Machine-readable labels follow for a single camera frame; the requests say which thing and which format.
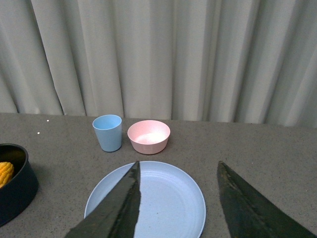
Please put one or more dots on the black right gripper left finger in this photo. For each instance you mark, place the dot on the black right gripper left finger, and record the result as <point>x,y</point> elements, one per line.
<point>117,214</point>

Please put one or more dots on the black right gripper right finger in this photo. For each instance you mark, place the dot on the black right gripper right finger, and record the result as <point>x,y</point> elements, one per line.
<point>249,214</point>

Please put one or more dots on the yellow corn cob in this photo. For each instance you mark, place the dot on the yellow corn cob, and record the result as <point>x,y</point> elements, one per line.
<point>6,173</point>

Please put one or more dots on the dark blue pot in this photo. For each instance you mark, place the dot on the dark blue pot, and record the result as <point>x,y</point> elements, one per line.
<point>17,195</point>

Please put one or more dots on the light blue plate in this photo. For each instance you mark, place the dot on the light blue plate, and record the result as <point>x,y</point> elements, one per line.
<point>172,204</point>

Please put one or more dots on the pink bowl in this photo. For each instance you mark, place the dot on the pink bowl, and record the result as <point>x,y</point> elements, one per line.
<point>149,136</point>

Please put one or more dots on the light blue cup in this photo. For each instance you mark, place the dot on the light blue cup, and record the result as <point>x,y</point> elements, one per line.
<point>108,129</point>

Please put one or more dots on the grey white curtain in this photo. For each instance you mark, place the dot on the grey white curtain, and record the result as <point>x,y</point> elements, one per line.
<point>251,61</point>

